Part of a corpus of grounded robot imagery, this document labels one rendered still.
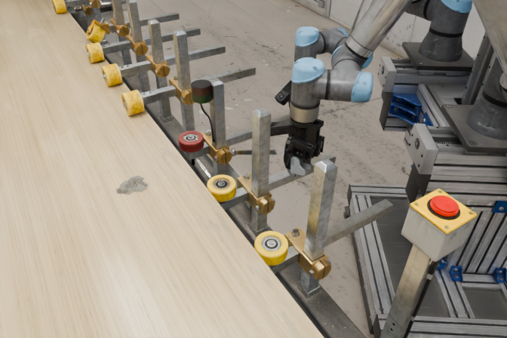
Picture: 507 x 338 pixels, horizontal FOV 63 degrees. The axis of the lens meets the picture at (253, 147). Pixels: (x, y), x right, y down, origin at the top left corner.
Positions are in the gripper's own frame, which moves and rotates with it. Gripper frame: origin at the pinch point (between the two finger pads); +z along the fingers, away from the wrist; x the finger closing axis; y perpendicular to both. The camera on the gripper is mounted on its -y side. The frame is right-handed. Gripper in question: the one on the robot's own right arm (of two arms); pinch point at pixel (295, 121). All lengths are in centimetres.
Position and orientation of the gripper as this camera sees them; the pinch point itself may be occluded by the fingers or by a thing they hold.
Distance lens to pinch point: 156.8
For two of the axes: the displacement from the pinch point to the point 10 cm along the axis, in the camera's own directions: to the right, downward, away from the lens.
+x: -5.3, -5.1, 6.8
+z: -0.1, 8.1, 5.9
